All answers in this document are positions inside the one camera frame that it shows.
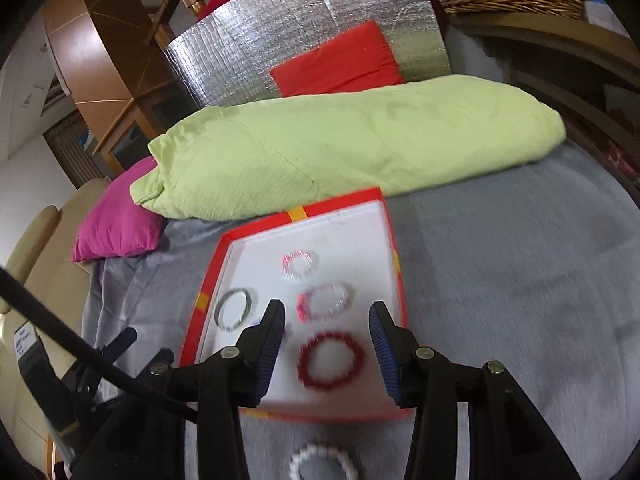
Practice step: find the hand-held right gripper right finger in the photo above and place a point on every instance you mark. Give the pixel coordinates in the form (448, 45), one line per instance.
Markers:
(386, 355)

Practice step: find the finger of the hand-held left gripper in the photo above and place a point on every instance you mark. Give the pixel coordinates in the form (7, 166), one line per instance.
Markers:
(119, 342)

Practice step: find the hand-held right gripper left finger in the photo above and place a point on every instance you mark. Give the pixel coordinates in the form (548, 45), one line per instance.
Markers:
(267, 355)

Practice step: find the red shallow cardboard box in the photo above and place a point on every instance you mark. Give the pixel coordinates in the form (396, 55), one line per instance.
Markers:
(350, 240)

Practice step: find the magenta pillow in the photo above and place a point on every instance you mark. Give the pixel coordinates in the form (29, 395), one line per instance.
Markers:
(120, 220)

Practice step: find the beige leather sofa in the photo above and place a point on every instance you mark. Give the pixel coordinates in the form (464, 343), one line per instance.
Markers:
(40, 240)

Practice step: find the grey blanket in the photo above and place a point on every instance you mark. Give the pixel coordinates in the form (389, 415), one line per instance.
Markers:
(500, 285)

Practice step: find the brown slatted door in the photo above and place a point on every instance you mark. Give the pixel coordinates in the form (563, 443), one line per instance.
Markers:
(72, 150)

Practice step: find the light green quilt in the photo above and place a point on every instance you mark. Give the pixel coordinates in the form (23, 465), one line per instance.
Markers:
(350, 145)

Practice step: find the wooden cabinet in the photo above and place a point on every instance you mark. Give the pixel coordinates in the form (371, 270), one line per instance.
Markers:
(135, 120)

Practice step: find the red cushion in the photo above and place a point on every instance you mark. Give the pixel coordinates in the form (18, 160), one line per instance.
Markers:
(345, 65)

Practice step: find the brown wooden pillar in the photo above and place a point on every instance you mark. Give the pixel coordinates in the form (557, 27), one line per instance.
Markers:
(90, 45)

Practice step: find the silver foil board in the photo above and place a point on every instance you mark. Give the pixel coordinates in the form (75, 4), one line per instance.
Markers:
(280, 25)

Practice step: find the wooden bench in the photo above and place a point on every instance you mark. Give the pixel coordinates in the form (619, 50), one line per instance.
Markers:
(550, 60)

